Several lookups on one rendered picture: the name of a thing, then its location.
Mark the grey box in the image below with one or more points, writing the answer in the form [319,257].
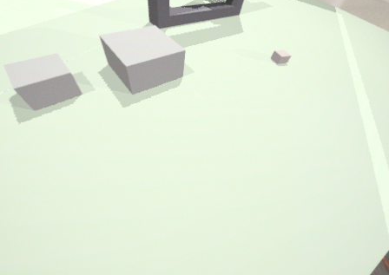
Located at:
[42,81]
[143,58]

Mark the small pinkish-grey cube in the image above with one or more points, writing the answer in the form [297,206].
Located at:
[280,56]

